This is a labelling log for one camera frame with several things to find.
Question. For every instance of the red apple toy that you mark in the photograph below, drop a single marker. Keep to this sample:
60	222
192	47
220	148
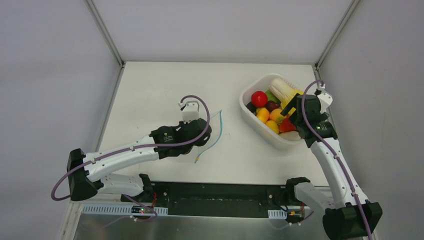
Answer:
259	99

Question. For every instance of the dark purple plum toy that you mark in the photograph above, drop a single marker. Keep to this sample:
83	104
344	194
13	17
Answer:
271	105

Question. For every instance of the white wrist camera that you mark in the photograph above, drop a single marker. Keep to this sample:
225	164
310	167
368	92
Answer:
190	111
325	99

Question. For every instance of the small orange tangerine toy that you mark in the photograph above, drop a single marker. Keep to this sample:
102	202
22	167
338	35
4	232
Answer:
262	114

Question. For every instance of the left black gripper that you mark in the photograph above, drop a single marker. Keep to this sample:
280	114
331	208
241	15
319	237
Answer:
201	139

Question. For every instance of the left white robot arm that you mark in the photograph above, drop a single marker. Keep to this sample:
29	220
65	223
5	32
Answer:
96	172

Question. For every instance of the orange fruit toy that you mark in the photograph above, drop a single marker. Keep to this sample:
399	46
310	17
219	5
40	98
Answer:
277	116

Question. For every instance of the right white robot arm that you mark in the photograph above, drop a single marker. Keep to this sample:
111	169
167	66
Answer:
349	213

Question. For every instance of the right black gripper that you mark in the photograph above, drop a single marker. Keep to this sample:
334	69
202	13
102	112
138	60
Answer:
297	105

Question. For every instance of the purple eggplant toy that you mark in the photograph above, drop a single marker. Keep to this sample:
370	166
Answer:
251	108

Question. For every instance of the yellow napa cabbage toy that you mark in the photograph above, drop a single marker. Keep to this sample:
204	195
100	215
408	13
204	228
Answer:
283	91

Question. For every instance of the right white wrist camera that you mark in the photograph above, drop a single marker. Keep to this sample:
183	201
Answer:
325	99

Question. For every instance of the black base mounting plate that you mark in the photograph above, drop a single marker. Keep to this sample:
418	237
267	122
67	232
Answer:
216	199

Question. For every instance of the light green fruit toy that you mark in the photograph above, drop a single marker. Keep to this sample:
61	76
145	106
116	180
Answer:
272	97

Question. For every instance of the clear zip top bag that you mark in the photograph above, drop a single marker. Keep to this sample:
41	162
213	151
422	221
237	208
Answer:
216	124

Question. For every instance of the white plastic basin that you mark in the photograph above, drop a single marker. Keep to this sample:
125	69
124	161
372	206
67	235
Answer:
262	84

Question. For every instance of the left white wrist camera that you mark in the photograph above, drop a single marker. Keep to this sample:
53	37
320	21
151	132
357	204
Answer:
190	111

